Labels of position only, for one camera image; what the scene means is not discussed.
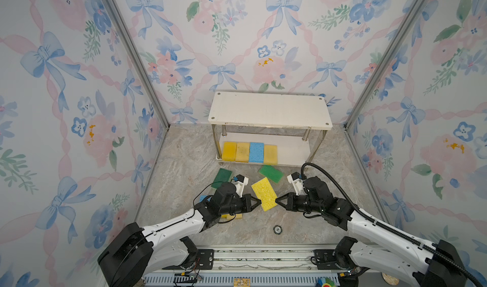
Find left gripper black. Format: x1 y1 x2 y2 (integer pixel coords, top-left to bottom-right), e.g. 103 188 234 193
219 194 261 217

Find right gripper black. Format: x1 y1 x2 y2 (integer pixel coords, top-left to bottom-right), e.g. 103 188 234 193
274 193 324 216

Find yellow-green sponge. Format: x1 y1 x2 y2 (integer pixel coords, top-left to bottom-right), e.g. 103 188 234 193
251 177 277 212

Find tan yellow orange-backed sponge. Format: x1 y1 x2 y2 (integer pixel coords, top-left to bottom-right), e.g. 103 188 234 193
235 142 251 163

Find bright yellow sponge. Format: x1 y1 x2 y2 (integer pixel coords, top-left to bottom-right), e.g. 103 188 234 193
221 141 237 162

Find large blue sponge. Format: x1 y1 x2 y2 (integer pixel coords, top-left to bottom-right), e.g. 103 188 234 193
249 142 265 164

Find pale yellow sponge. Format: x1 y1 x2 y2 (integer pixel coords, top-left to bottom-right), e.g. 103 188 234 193
221 213 243 221

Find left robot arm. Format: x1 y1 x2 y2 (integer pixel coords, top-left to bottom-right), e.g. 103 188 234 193
98 183 261 286

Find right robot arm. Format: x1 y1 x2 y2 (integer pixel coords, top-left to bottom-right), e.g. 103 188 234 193
275 174 481 286

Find white two-tier shelf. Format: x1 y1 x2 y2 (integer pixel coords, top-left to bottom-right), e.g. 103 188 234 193
208 91 332 167

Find poker chip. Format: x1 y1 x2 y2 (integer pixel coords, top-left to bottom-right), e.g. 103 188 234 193
273 225 282 235

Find dark green scouring sponge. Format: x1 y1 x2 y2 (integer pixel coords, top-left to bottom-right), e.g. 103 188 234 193
211 168 233 189

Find blue sponge left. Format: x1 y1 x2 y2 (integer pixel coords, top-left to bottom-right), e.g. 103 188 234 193
200 195 213 202

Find small yellow circuit board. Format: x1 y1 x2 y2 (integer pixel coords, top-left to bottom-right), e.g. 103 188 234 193
233 278 251 287

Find colourful toy object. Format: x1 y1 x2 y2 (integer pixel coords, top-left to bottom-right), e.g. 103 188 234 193
315 277 337 287

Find round beige disc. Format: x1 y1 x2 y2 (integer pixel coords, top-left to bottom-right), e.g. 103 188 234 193
381 273 399 286

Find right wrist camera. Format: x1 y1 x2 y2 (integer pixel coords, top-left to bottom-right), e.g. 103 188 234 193
287 172 306 196

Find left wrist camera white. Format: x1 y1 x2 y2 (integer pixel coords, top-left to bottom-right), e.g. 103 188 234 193
231 174 249 198

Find thin black cable left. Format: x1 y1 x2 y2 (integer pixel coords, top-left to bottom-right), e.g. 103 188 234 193
192 181 237 225

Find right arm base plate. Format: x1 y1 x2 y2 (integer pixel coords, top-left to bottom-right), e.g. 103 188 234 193
310 249 363 273

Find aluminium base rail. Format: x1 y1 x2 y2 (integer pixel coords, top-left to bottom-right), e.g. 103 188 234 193
96 244 432 287

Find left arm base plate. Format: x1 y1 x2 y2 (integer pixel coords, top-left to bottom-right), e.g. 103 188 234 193
164 249 215 271

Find black corrugated cable right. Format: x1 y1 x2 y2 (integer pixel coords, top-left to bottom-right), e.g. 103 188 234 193
300 162 484 287

